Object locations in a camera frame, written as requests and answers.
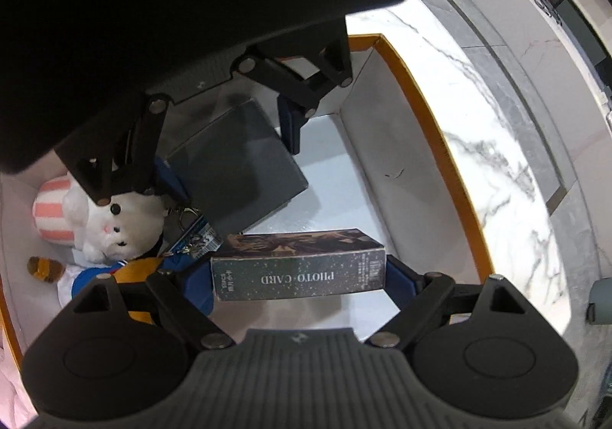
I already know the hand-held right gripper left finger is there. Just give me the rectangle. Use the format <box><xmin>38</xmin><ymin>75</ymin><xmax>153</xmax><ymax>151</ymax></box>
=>
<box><xmin>71</xmin><ymin>261</ymin><xmax>236</xmax><ymax>350</ymax></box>

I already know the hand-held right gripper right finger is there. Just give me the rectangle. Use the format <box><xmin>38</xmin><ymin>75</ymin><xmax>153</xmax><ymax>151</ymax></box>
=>
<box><xmin>366</xmin><ymin>255</ymin><xmax>539</xmax><ymax>348</ymax></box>

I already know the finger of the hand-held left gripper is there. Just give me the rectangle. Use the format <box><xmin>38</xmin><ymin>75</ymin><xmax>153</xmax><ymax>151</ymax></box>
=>
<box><xmin>238</xmin><ymin>34</ymin><xmax>355</xmax><ymax>157</ymax></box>
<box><xmin>56</xmin><ymin>94</ymin><xmax>189</xmax><ymax>208</ymax></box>

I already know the blue keychain card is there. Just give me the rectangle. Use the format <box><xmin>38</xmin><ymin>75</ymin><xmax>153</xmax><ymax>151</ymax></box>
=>
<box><xmin>164</xmin><ymin>208</ymin><xmax>222</xmax><ymax>263</ymax></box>

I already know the dark grey box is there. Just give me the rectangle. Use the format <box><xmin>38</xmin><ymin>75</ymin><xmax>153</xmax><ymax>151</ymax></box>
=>
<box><xmin>166</xmin><ymin>97</ymin><xmax>310</xmax><ymax>235</ymax></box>

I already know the white plush with striped ball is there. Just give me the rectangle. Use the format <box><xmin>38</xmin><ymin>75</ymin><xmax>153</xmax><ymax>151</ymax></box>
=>
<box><xmin>32</xmin><ymin>173</ymin><xmax>166</xmax><ymax>263</ymax></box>

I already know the duck plush toy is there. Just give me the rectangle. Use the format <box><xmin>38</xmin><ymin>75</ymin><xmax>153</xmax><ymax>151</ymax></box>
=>
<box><xmin>56</xmin><ymin>253</ymin><xmax>166</xmax><ymax>326</ymax></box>

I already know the dark photo card box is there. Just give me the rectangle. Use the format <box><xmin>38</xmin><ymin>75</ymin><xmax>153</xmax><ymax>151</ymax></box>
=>
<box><xmin>210</xmin><ymin>228</ymin><xmax>387</xmax><ymax>302</ymax></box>

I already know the orange cardboard box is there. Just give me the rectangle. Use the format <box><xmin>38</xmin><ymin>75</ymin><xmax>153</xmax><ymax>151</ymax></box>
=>
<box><xmin>0</xmin><ymin>33</ymin><xmax>494</xmax><ymax>365</ymax></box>

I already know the brown striped plush piece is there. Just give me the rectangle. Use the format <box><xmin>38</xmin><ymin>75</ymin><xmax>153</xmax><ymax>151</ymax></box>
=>
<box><xmin>27</xmin><ymin>255</ymin><xmax>66</xmax><ymax>281</ymax></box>

